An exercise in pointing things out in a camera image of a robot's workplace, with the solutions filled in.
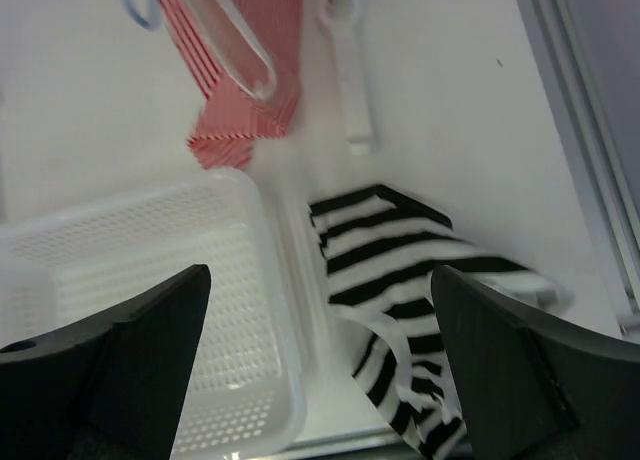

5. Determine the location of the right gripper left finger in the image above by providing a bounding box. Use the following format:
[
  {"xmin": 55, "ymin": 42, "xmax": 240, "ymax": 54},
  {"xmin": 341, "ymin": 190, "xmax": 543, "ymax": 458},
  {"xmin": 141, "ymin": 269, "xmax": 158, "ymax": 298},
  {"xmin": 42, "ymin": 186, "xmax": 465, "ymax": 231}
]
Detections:
[{"xmin": 1, "ymin": 265, "xmax": 211, "ymax": 459}]

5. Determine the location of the white clothes rack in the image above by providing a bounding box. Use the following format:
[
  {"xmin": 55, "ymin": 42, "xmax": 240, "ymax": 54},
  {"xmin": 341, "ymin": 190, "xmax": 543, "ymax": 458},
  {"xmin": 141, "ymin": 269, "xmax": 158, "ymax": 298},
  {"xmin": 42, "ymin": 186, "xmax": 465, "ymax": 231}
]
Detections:
[{"xmin": 318, "ymin": 0, "xmax": 375, "ymax": 155}]

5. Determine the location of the black white striped tank top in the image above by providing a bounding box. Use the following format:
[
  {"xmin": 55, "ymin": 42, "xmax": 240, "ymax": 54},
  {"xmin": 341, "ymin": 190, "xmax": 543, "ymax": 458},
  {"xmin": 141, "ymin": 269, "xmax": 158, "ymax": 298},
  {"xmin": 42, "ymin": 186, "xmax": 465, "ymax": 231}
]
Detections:
[{"xmin": 309, "ymin": 184, "xmax": 571, "ymax": 459}]

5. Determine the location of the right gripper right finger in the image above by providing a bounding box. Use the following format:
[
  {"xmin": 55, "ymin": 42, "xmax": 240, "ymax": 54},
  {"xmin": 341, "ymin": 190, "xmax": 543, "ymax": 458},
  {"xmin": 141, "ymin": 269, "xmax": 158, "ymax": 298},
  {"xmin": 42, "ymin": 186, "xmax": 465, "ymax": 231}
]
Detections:
[{"xmin": 431, "ymin": 267, "xmax": 639, "ymax": 459}]

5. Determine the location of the white plastic basket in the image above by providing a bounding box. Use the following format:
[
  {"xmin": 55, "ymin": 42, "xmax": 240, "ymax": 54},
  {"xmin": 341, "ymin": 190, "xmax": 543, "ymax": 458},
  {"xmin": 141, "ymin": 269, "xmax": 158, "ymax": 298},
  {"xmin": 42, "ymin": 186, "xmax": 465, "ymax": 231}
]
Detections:
[{"xmin": 1, "ymin": 168, "xmax": 306, "ymax": 459}]

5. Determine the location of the right aluminium frame post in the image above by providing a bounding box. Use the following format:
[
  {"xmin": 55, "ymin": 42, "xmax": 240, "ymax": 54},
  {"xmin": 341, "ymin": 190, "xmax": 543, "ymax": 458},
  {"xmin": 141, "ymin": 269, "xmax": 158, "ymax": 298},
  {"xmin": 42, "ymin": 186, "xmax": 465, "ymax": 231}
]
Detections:
[{"xmin": 516, "ymin": 0, "xmax": 639, "ymax": 341}]

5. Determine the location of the blue wire hanger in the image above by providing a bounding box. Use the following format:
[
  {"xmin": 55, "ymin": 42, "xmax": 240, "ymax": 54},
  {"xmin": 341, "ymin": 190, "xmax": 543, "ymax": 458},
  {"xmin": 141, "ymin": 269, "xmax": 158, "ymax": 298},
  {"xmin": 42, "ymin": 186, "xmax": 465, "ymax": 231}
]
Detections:
[{"xmin": 120, "ymin": 0, "xmax": 162, "ymax": 31}]

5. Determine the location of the red white striped tank top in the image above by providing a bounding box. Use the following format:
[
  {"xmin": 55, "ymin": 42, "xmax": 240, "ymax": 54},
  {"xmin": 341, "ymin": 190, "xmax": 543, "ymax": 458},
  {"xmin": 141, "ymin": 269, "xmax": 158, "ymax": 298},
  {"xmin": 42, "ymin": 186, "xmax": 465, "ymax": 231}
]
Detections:
[{"xmin": 159, "ymin": 0, "xmax": 303, "ymax": 169}]

